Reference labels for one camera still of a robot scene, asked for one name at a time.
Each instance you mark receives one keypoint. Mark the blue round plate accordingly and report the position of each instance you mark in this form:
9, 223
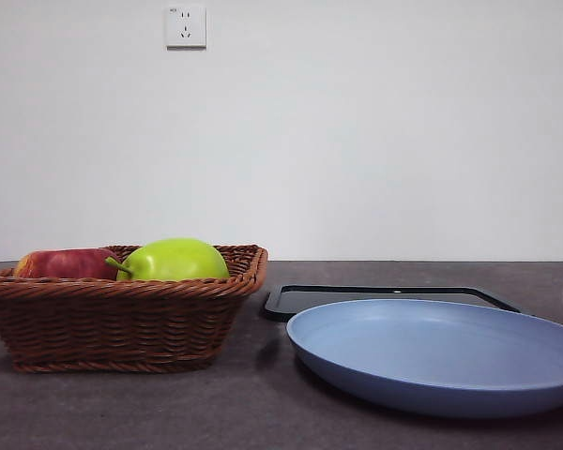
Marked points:
431, 361

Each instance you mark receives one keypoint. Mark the brown woven wicker basket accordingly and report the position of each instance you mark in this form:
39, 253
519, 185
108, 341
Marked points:
112, 323

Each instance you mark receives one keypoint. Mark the red apple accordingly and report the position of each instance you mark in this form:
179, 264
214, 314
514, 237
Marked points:
61, 265

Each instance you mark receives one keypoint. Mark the black rectangular tray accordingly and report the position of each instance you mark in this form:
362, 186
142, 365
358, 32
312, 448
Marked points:
276, 307

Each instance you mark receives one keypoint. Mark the green pear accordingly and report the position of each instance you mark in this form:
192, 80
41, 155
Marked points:
178, 262

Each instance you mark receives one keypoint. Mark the white wall power socket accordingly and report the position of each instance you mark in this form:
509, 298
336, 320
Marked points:
186, 26

